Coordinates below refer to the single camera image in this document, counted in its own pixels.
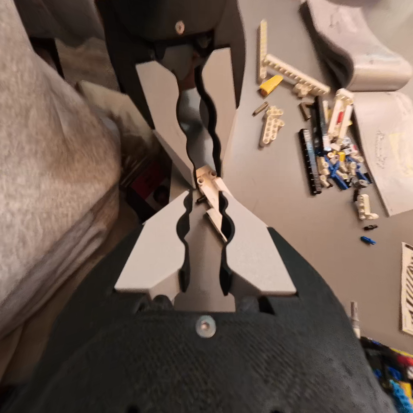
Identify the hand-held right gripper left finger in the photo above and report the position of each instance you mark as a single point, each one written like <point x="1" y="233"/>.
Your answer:
<point x="151" y="255"/>

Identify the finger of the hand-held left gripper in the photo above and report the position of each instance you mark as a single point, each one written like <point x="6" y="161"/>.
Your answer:
<point x="161" y="103"/>
<point x="221" y="96"/>

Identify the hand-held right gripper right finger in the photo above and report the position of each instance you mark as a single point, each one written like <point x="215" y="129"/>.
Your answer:
<point x="258" y="261"/>

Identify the white lego panel assembly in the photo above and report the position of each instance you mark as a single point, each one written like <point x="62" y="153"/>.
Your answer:
<point x="209" y="190"/>

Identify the grey lego axle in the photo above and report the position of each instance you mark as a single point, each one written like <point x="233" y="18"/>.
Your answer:
<point x="260" y="109"/>

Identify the yellow lego panel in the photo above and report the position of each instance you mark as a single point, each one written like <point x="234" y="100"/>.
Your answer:
<point x="271" y="85"/>

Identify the wide white angled lego beam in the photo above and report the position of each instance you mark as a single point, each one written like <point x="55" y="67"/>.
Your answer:
<point x="271" y="125"/>

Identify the small white lego connector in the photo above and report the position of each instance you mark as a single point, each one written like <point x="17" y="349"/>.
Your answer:
<point x="301" y="89"/>

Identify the dark tan lego axle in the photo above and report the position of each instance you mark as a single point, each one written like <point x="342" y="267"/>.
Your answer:
<point x="305" y="111"/>

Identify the long black lego beam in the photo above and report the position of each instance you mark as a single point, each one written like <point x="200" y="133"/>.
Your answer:
<point x="319" y="119"/>
<point x="308" y="161"/>

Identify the blue lego pin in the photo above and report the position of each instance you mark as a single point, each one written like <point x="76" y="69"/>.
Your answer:
<point x="367" y="240"/>

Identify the white lego block with pins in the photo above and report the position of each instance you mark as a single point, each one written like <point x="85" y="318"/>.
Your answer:
<point x="366" y="206"/>

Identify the pile of small lego parts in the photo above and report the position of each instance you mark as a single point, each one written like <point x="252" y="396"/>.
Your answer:
<point x="342" y="164"/>

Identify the lego instruction booklet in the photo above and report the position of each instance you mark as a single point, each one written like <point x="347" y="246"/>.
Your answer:
<point x="371" y="80"/>

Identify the partly built lego model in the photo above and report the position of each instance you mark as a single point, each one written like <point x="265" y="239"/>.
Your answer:
<point x="393" y="374"/>

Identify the clear plastic bag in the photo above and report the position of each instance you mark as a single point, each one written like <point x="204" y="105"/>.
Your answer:
<point x="129" y="135"/>

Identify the red packet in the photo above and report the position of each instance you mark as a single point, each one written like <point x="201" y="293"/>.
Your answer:
<point x="148" y="184"/>

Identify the zebra striped sticker sheet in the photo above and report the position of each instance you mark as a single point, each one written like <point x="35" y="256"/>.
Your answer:
<point x="407" y="287"/>

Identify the long white lego beam frame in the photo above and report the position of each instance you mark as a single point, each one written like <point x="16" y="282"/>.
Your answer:
<point x="290" y="75"/>

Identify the white lego frame red piece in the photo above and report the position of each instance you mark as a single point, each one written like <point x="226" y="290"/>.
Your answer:
<point x="340" y="113"/>

